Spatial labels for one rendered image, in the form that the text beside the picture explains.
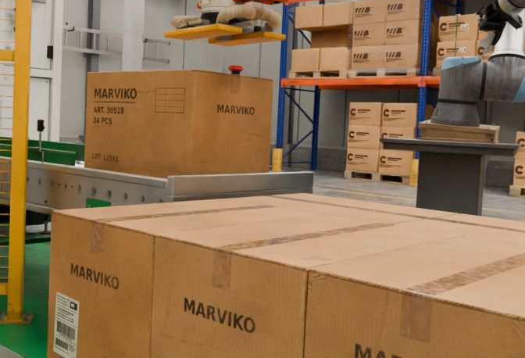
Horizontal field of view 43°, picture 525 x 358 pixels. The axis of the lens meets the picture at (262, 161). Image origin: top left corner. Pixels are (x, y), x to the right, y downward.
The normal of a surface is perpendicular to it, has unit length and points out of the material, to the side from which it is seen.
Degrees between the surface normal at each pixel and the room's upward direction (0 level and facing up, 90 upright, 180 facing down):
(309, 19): 92
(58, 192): 90
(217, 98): 90
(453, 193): 90
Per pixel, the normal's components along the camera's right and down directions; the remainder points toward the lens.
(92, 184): -0.67, 0.00
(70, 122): 0.74, 0.07
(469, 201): -0.38, 0.03
